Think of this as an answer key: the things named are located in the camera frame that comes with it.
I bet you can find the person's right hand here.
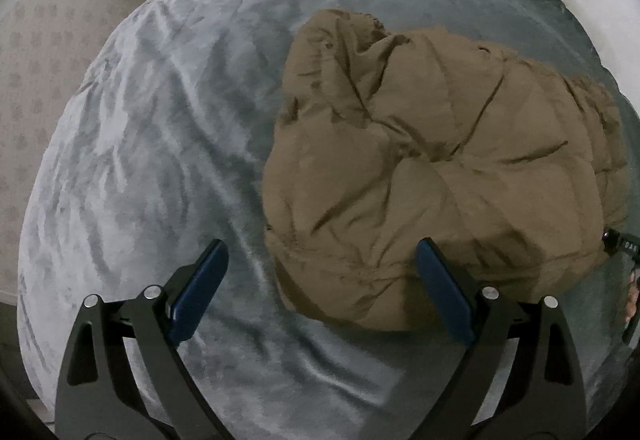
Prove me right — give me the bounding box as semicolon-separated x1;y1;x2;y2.
624;269;640;328

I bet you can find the grey plush blanket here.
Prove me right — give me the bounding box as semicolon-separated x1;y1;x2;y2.
17;0;640;440

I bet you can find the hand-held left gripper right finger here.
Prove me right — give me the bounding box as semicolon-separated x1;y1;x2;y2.
416;237;587;440

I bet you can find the brown padded jacket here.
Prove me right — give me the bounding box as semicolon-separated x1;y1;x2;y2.
262;8;630;332

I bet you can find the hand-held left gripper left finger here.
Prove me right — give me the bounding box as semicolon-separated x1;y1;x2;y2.
55;240;230;440

